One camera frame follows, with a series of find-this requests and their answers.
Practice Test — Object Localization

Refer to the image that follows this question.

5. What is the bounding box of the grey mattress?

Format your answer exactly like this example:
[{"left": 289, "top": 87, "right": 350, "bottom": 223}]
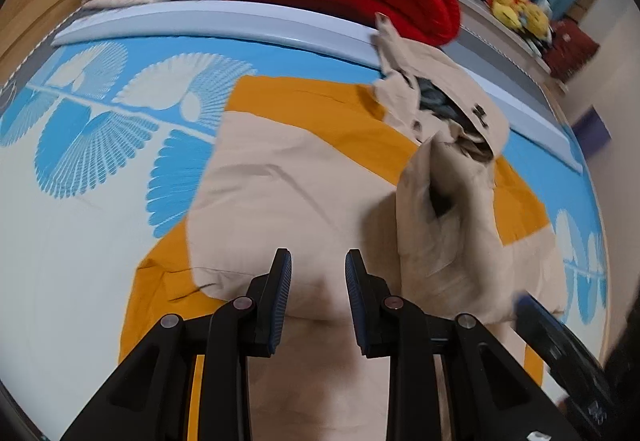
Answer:
[{"left": 10, "top": 0, "right": 571, "bottom": 122}]

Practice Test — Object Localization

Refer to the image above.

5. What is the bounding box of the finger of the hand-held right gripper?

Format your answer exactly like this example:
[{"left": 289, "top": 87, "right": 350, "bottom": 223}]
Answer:
[{"left": 514, "top": 293, "right": 568, "bottom": 352}]

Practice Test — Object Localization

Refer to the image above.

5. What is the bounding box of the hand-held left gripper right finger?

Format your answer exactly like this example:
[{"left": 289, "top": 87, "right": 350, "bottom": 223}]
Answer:
[{"left": 345, "top": 248, "right": 571, "bottom": 441}]

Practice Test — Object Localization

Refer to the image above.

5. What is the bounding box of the light blue bedsheet fold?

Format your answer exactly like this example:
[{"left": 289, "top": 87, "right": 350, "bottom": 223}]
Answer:
[{"left": 51, "top": 1, "right": 587, "bottom": 176}]

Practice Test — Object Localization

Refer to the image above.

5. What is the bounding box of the yellow plush toy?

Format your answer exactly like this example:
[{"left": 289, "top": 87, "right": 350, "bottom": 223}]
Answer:
[{"left": 482, "top": 0, "right": 553, "bottom": 36}]

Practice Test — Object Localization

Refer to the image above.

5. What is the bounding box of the dark red bag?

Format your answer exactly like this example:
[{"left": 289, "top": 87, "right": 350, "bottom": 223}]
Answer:
[{"left": 542, "top": 18, "right": 601, "bottom": 82}]

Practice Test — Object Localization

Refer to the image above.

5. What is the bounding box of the beige and orange jacket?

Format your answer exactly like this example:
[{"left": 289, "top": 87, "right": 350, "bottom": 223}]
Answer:
[{"left": 119, "top": 12, "right": 571, "bottom": 441}]

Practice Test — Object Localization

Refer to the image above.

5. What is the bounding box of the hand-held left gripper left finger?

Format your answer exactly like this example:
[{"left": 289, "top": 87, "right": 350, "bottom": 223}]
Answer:
[{"left": 60, "top": 248, "right": 292, "bottom": 441}]

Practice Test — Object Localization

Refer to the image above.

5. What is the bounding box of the blue and white printed blanket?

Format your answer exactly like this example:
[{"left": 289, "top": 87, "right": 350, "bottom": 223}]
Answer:
[{"left": 0, "top": 34, "right": 608, "bottom": 427}]

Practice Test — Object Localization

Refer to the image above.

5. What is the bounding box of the purple box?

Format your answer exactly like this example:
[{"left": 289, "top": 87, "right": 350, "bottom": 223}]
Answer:
[{"left": 572, "top": 106, "right": 613, "bottom": 152}]

